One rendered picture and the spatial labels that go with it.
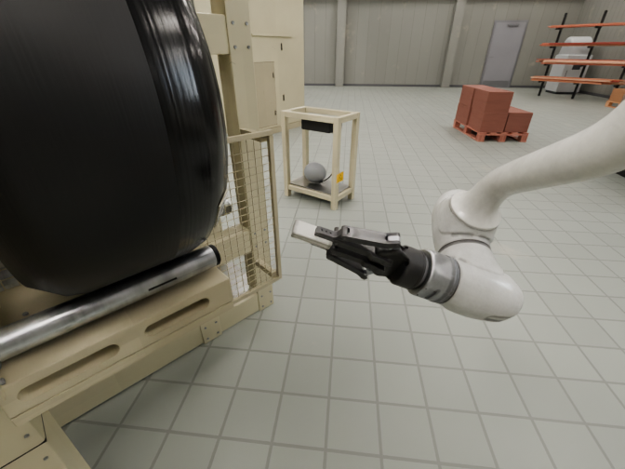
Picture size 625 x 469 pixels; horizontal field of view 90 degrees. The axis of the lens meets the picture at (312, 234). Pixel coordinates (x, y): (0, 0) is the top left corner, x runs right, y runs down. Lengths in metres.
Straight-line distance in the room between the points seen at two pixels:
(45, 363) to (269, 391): 1.03
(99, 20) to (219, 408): 1.35
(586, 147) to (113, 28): 0.52
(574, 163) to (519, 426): 1.27
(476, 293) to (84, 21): 0.63
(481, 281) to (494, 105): 5.26
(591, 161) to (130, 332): 0.68
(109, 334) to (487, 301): 0.63
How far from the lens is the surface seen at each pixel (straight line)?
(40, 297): 0.89
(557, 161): 0.51
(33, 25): 0.40
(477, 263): 0.64
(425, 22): 14.39
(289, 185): 3.10
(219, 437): 1.45
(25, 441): 0.85
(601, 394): 1.93
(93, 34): 0.41
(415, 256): 0.57
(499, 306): 0.65
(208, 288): 0.64
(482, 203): 0.67
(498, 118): 5.88
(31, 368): 0.63
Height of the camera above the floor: 1.25
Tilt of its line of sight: 30 degrees down
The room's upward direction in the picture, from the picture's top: straight up
